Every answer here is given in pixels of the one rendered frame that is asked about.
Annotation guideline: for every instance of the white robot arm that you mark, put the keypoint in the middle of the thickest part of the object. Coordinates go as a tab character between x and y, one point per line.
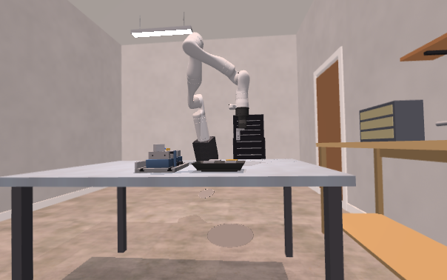
193	47

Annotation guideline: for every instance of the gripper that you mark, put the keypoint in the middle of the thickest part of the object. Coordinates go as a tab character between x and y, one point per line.
241	108

